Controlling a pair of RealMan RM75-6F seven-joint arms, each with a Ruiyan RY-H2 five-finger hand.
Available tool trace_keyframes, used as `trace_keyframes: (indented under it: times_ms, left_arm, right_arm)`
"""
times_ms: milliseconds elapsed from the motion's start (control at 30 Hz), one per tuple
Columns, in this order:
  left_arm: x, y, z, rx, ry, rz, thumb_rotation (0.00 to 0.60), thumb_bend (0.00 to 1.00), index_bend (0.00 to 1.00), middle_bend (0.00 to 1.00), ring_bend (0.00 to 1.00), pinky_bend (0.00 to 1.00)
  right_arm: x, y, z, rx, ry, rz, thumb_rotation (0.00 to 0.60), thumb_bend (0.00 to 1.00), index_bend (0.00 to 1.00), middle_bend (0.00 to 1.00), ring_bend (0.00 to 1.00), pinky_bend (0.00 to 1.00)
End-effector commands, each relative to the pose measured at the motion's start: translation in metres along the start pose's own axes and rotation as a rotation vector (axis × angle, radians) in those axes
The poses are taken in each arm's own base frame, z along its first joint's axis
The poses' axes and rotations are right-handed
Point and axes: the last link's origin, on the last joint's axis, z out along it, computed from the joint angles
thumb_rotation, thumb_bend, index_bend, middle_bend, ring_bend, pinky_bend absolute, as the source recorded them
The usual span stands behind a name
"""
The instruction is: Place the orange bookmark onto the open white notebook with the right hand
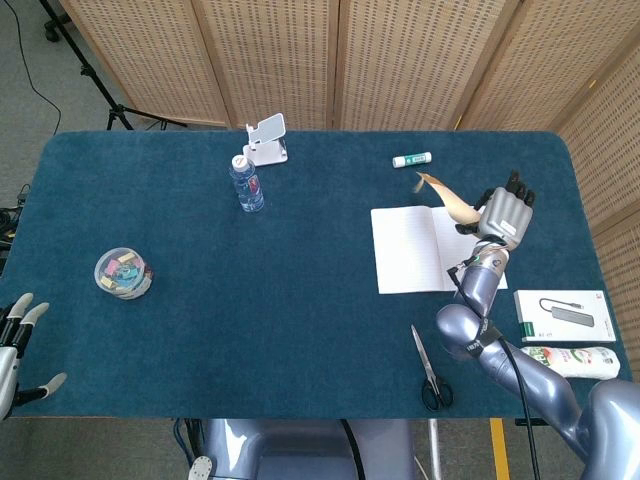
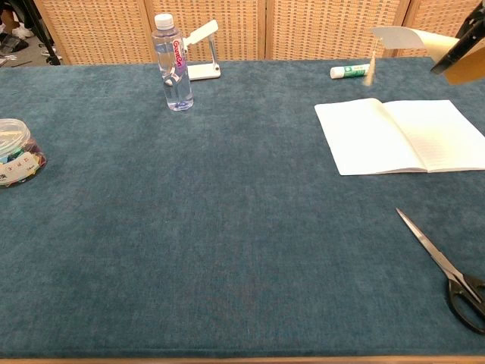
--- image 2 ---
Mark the white sneaker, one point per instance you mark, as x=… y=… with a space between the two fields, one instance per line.
x=24 y=31

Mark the white green glue stick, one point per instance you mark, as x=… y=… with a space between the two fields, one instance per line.
x=348 y=71

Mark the wicker folding screen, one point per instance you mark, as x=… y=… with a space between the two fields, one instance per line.
x=322 y=30

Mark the open white notebook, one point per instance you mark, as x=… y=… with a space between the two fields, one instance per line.
x=363 y=136

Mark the teal blue table cloth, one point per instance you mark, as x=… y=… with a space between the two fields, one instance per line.
x=151 y=227

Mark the white folding phone stand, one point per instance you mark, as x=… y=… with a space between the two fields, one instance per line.
x=204 y=72

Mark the black tripod stand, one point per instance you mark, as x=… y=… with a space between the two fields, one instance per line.
x=54 y=60

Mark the orange cream bookmark with tassel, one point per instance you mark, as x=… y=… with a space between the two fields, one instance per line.
x=401 y=38

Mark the clear jar of colourful clips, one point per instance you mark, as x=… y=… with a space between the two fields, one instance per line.
x=19 y=159

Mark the clear plastic water bottle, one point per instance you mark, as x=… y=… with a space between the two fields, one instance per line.
x=176 y=76

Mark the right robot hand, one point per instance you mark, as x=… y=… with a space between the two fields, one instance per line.
x=462 y=47

